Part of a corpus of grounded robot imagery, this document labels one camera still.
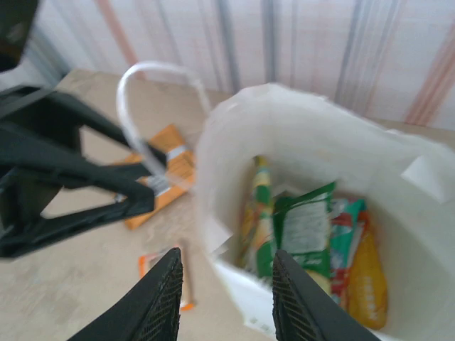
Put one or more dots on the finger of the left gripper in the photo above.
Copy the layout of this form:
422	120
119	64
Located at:
89	188
64	117

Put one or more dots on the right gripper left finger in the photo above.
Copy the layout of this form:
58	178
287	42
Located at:
156	302

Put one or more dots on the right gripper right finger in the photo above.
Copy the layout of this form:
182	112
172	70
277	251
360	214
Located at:
298	305

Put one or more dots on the orange fruit-print snack packet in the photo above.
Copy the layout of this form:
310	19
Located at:
366	277

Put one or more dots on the dark green snack packet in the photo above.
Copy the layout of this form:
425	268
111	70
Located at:
302	227

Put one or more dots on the teal red snack packet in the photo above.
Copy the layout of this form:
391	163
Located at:
346	231

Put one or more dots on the yellow green snack packet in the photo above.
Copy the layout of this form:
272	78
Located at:
261	199

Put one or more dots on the white paper bag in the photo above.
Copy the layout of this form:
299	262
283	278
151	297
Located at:
320	124

